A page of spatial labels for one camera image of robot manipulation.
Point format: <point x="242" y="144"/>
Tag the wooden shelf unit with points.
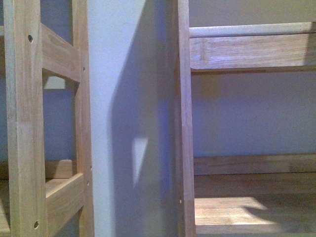
<point x="245" y="125"/>
<point x="38" y="197"/>

